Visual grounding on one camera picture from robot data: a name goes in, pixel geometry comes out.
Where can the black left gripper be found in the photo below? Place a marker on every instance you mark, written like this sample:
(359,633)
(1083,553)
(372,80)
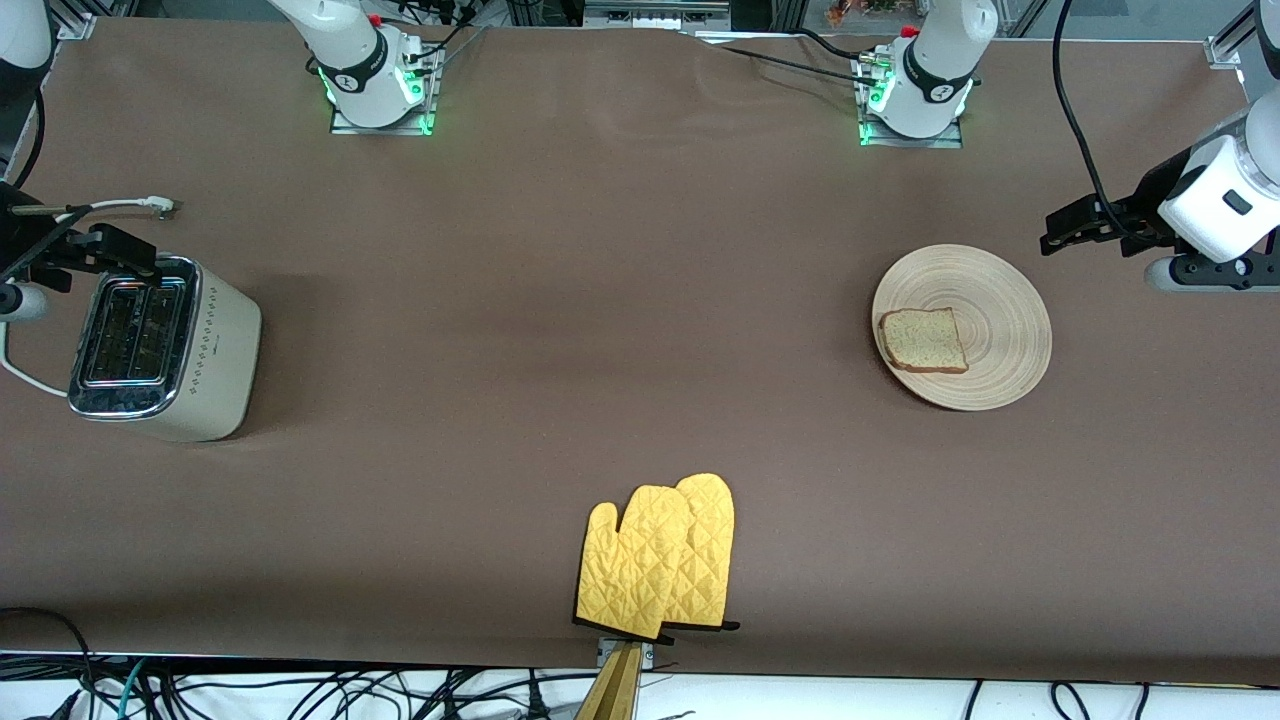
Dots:
(1158,193)

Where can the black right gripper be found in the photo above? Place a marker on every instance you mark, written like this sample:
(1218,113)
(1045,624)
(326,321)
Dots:
(18,232)

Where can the round wooden plate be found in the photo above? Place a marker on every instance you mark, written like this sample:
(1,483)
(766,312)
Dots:
(1000,300)

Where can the slice of brown bread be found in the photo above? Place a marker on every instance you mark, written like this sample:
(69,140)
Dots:
(922,342)

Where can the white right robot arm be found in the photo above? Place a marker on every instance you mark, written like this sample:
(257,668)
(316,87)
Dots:
(360,70)

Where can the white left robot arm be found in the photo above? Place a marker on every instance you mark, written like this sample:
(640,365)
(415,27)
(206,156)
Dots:
(930,60)

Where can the cream and chrome toaster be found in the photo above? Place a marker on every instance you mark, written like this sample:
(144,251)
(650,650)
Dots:
(215,350)

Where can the brown table cover sheet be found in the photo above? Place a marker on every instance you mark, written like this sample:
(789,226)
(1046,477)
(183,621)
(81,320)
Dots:
(640,200)

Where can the silver metal box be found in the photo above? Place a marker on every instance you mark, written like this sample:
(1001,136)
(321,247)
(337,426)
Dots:
(650,15)

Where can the yellow quilted oven mitt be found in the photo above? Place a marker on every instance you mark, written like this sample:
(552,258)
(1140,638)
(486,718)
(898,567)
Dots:
(632,570)
(712,540)

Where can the aluminium frame post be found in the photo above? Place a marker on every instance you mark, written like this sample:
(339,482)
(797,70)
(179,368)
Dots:
(1225,48)
(75,25)

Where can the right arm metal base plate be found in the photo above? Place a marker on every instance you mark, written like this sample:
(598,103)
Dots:
(380,129)

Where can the metal stand bracket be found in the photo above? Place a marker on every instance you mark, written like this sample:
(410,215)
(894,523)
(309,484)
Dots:
(604,652)

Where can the tan camera stand beam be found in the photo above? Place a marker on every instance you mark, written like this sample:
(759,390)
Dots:
(615,695)

